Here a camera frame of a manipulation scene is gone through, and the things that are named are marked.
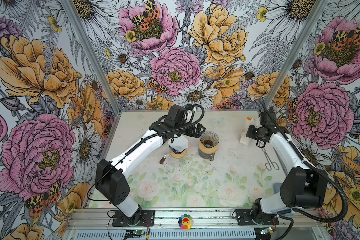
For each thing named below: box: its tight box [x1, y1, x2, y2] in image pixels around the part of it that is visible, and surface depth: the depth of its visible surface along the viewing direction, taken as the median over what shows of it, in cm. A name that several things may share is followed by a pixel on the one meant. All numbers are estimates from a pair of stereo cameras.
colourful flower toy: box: [178, 213, 194, 230], surface depth 74 cm
